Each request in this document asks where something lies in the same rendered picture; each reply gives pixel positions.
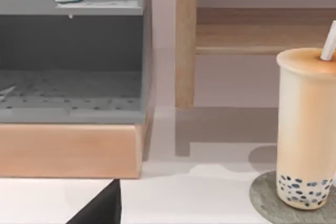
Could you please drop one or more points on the pale wooden drawer front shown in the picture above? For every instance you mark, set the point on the pale wooden drawer front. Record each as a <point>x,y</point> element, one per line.
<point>68,150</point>

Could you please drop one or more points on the grey round coaster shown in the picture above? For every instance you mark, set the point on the grey round coaster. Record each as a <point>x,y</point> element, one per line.
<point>265,200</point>

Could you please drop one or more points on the white drinking straw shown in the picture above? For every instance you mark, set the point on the white drinking straw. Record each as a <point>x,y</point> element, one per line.
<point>329,41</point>

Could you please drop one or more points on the bubble tea cup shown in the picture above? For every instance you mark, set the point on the bubble tea cup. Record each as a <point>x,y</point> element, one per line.
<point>304,129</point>

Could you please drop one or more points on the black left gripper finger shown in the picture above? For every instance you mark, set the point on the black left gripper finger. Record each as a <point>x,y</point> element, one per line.
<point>106,207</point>

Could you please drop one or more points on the grey pierced drawer inside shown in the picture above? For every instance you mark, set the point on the grey pierced drawer inside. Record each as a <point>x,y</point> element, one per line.
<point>71,58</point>

